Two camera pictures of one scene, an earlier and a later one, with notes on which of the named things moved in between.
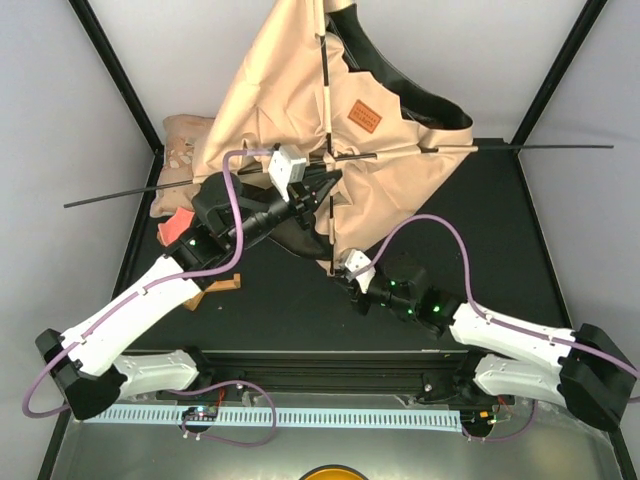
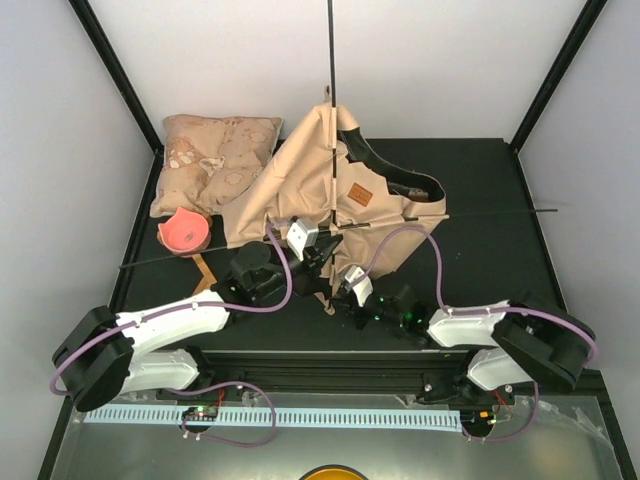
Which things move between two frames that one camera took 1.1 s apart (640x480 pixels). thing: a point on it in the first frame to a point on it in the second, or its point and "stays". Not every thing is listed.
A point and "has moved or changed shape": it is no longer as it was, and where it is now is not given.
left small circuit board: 200,413 stays
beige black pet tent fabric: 310,95 has moved or changed shape
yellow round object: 334,472 stays
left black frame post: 124,84 stays
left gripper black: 302,193 to 316,259
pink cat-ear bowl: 169,231 stays
